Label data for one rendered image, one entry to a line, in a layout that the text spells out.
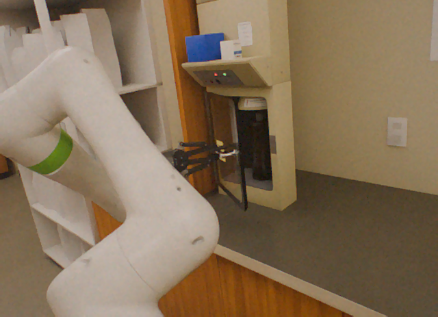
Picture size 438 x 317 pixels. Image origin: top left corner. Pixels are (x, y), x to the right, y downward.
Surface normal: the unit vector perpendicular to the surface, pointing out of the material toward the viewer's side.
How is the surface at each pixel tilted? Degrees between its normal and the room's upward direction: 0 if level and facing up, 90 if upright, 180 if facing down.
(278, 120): 90
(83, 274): 52
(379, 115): 90
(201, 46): 90
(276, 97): 90
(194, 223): 57
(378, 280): 0
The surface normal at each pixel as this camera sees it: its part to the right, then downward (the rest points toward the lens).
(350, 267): -0.11, -0.95
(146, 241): -0.22, -0.33
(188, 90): 0.72, 0.12
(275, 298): -0.69, 0.29
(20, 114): 0.28, 0.14
